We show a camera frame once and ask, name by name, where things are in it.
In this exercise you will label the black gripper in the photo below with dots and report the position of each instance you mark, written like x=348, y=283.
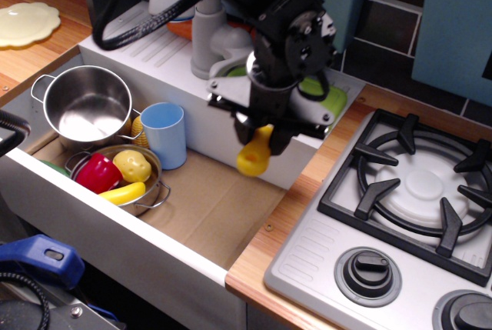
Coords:
x=245, y=122

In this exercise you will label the yellow handled toy knife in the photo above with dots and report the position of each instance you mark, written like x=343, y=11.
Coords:
x=253, y=160

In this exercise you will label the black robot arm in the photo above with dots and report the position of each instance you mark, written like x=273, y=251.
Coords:
x=292, y=47

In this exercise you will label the green cutting board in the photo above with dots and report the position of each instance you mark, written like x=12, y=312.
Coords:
x=310, y=101

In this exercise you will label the light blue plastic cup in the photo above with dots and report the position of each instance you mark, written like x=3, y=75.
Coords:
x=164, y=126

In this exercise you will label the grey toy faucet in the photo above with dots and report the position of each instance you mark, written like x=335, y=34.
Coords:
x=217, y=47

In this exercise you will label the toy corn cob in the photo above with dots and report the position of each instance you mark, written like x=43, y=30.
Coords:
x=138, y=133

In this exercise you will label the orange toy tomato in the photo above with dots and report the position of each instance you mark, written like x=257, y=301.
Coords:
x=182, y=29

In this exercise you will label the yellow toy potato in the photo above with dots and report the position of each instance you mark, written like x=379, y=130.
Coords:
x=133, y=166

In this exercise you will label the white sink basin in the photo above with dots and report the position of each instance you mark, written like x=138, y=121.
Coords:
x=175, y=256

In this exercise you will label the yellow toy banana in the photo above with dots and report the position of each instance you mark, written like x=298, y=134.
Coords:
x=126, y=194

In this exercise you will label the red toy pepper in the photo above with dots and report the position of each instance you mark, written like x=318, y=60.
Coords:
x=99, y=174

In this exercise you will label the black stove grate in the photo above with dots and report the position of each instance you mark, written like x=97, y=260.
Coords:
x=422, y=190

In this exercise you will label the grey toy stove top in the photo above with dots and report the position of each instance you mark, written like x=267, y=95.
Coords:
x=303, y=271

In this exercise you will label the steel pot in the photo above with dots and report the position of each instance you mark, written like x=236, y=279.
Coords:
x=87, y=106

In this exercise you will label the grey stove knob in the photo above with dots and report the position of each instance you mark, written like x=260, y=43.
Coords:
x=368, y=277
x=462, y=309

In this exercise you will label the green toy item in sink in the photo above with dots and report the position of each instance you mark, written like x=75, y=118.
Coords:
x=57, y=168

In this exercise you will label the teal box right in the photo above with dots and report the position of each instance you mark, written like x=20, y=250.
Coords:
x=453, y=50

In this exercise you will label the blue clamp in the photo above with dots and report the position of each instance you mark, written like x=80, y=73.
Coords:
x=43, y=259

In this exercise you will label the pale yellow plate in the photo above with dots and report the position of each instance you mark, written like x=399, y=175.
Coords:
x=26, y=23

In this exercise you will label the steel pan with handles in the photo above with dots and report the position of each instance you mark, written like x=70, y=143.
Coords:
x=156, y=191

